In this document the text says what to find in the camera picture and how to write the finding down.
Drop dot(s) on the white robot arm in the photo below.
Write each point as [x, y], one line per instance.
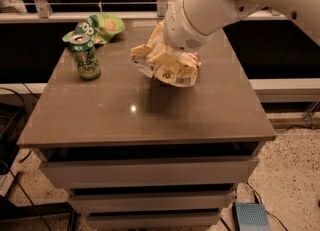
[190, 24]

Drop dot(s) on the green chip bag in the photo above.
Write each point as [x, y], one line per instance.
[101, 28]

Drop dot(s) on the brown chip bag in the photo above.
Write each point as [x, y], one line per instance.
[157, 60]

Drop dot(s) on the green soda can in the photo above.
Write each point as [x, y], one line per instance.
[84, 55]

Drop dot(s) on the grey drawer cabinet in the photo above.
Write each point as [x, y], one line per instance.
[132, 152]

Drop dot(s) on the blue box on floor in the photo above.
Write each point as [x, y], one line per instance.
[250, 217]

